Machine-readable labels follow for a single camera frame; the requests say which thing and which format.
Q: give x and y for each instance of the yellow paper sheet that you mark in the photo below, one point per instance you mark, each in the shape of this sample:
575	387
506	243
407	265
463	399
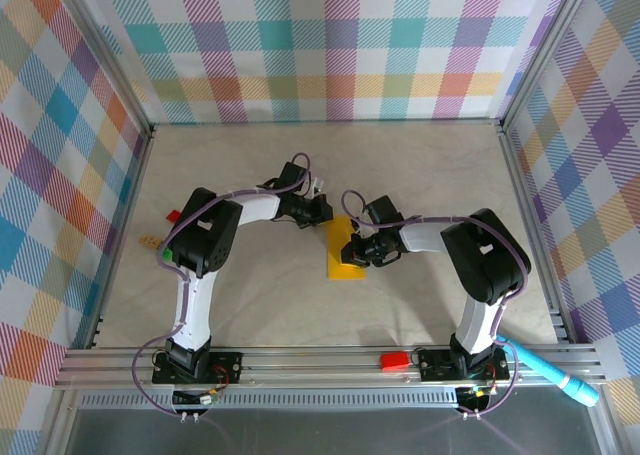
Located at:
335	270

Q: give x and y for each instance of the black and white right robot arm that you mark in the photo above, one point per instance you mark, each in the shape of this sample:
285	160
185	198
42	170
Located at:
485	255

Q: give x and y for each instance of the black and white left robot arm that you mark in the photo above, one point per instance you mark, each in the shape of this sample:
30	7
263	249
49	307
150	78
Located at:
200	235

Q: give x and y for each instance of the long aluminium table edge bar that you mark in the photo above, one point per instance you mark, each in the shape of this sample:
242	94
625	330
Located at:
325	122

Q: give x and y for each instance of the red rectangular block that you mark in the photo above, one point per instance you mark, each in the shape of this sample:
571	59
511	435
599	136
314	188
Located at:
395	362

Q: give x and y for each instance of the small red wedge block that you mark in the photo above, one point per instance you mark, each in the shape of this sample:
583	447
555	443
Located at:
172	216

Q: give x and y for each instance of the small green block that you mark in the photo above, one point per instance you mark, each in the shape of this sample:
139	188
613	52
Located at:
166	254

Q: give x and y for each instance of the aluminium table side bar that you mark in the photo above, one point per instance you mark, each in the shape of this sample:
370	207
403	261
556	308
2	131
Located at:
525	200
126	225

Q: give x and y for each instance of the small wooden block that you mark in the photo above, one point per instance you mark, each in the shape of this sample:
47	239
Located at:
150	241

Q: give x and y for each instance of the grey metal panel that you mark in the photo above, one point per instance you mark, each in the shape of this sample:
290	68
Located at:
325	435

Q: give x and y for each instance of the teal cylindrical tube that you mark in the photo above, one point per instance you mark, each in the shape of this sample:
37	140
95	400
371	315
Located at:
550	373

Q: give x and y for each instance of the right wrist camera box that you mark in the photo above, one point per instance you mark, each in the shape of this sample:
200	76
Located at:
382	209

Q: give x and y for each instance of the wide aluminium extrusion rail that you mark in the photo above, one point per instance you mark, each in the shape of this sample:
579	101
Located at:
310	370

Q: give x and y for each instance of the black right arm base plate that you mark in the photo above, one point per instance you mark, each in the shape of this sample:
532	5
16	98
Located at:
435	367

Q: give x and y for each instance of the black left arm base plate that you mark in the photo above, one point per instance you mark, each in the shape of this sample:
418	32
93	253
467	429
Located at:
230	365

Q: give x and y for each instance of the aluminium frame post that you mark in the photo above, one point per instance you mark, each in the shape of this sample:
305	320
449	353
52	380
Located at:
109	50
544	50

